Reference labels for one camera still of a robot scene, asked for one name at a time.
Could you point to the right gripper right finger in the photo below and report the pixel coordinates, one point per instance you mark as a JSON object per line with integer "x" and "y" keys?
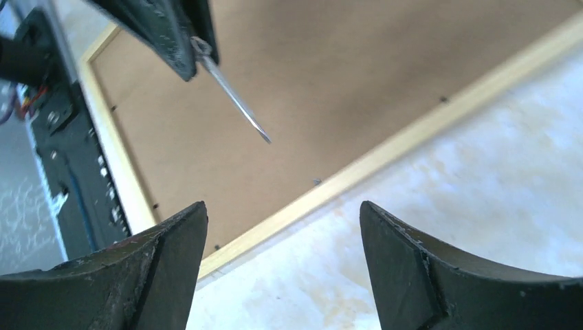
{"x": 421, "y": 282}

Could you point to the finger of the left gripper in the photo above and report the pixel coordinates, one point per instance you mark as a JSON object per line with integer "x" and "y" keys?
{"x": 162, "y": 25}
{"x": 199, "y": 13}

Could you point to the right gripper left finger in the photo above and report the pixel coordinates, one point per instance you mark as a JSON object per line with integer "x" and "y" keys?
{"x": 146, "y": 281}

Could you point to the clear handle screwdriver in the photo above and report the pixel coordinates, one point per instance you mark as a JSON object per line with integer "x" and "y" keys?
{"x": 203, "y": 55}

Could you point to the wooden picture frame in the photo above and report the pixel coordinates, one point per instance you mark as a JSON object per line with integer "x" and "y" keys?
{"x": 342, "y": 88}

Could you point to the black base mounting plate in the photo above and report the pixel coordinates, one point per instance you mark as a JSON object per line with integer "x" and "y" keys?
{"x": 32, "y": 60}

